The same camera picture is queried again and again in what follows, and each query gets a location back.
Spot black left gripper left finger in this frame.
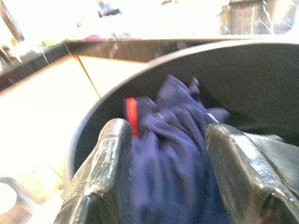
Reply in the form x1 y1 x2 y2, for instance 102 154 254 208
53 118 133 224

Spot navy garment with red stripe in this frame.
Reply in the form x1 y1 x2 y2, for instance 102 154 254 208
121 74 232 224

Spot black plastic bucket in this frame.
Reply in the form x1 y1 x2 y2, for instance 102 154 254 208
69 39 299 224

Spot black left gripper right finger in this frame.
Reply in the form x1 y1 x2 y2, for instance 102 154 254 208
205 123 299 224

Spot dark marble countertop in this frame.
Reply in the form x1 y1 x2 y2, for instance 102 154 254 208
0 38 236 91

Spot light wooden base cabinet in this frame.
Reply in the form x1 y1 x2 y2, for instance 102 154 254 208
0 55 152 187

